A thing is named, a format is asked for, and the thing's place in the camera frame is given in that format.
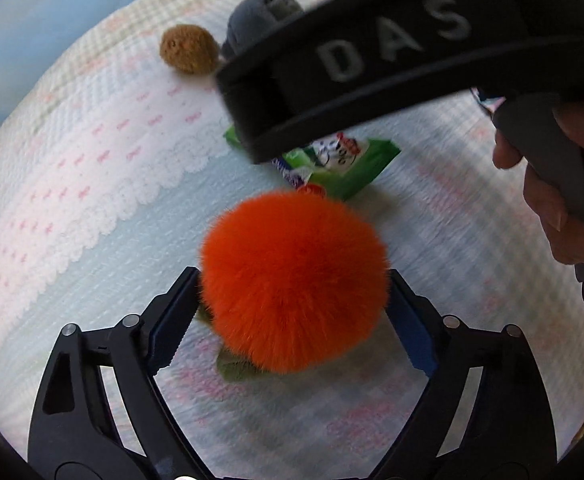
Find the grey sock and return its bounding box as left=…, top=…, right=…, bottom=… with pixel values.
left=220, top=0, right=305, bottom=63

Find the green fabric leaf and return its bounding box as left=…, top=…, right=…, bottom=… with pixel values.
left=196, top=307, right=269, bottom=382

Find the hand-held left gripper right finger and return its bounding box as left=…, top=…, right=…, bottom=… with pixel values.
left=371, top=269, right=558, bottom=480

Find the person's right hand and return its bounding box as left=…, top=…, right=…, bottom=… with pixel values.
left=492, top=94, right=584, bottom=266

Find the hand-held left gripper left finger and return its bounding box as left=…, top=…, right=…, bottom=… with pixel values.
left=28, top=266, right=214, bottom=480

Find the orange fluffy pom-pom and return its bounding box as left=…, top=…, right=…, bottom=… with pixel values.
left=198, top=190, right=392, bottom=375

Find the brown plush ball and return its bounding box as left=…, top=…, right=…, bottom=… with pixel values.
left=159, top=24, right=221, bottom=77

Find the green snack packet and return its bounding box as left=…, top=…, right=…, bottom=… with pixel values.
left=222, top=122, right=403, bottom=202

